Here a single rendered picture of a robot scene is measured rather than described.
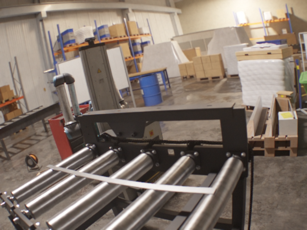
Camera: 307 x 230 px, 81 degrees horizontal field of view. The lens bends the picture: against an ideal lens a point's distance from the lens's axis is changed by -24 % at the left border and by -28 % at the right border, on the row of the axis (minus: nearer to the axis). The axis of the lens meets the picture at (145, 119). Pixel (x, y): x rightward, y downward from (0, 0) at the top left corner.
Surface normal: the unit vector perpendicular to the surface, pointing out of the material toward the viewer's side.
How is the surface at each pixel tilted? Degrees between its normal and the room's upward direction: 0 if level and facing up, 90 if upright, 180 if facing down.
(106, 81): 90
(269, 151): 90
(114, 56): 90
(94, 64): 90
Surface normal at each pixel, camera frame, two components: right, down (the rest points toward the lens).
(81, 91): 0.48, 0.12
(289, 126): -0.53, 0.35
